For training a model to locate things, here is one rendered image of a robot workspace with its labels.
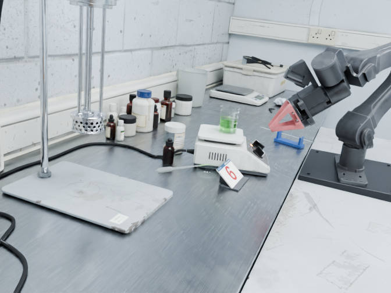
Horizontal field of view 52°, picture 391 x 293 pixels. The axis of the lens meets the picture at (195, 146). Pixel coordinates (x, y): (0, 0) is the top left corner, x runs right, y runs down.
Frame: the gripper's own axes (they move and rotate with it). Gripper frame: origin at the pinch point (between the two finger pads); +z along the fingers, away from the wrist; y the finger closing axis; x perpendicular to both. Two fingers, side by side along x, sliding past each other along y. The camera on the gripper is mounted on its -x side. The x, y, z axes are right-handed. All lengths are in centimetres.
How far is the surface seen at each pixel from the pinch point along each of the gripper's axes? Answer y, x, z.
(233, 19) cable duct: -155, -26, -5
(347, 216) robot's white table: 17.2, 21.3, -4.4
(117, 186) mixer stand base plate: 20.2, -11.5, 33.8
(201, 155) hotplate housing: 0.8, -3.1, 19.2
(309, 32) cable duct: -140, 4, -37
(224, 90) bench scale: -94, -1, 15
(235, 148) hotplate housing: 0.4, 0.0, 10.8
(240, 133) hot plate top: -6.9, -0.9, 8.6
